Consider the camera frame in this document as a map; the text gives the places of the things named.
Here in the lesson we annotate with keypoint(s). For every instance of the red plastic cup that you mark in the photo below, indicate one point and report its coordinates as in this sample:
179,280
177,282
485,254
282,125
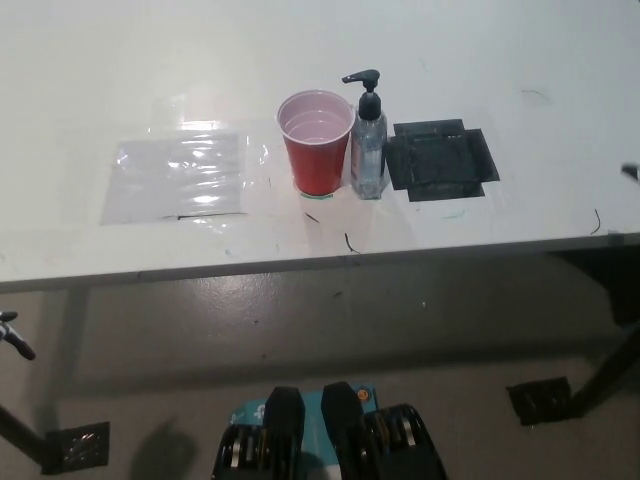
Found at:
315,150

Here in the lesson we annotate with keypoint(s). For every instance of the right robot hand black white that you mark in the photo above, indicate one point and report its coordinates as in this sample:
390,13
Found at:
632,171

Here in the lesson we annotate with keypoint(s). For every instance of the clear soap bottle black pump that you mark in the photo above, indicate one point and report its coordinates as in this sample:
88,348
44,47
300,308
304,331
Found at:
369,145

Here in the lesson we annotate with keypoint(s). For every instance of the black tape patch on table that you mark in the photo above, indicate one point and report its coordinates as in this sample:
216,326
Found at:
440,162

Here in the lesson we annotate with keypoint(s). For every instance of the robot body black teal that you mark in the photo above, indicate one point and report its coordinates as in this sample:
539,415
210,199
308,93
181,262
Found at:
330,440

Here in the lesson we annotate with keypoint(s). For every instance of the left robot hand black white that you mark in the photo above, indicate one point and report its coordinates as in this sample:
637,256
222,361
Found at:
15,339

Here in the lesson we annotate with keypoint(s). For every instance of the clear plastic sheet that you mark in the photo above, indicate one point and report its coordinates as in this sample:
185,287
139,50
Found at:
175,175

